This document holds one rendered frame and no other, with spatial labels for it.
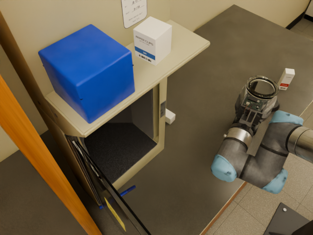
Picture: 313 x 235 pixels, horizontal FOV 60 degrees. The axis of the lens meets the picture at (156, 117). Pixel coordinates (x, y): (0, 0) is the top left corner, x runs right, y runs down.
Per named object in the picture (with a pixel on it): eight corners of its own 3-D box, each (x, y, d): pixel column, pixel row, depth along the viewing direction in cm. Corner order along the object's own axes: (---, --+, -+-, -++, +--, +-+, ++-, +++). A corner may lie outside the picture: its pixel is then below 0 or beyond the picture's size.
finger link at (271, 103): (288, 91, 87) (268, 106, 84) (281, 102, 92) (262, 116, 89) (280, 86, 88) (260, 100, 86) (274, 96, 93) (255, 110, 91)
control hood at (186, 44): (58, 129, 54) (42, 96, 46) (169, 53, 68) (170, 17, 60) (93, 165, 50) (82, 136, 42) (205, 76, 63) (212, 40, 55)
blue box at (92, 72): (54, 92, 47) (36, 51, 40) (100, 64, 51) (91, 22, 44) (89, 125, 43) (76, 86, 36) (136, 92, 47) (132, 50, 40)
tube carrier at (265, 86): (236, 111, 114) (252, 71, 97) (261, 121, 110) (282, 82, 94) (227, 128, 107) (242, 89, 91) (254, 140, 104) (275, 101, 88)
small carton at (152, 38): (134, 55, 53) (132, 29, 48) (150, 42, 55) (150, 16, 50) (155, 66, 51) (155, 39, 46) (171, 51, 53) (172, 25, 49)
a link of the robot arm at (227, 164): (234, 188, 78) (207, 175, 81) (247, 157, 83) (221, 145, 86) (238, 177, 72) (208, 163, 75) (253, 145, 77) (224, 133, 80)
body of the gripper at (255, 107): (269, 100, 83) (256, 130, 78) (261, 115, 91) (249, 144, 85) (246, 91, 86) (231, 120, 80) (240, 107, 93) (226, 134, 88)
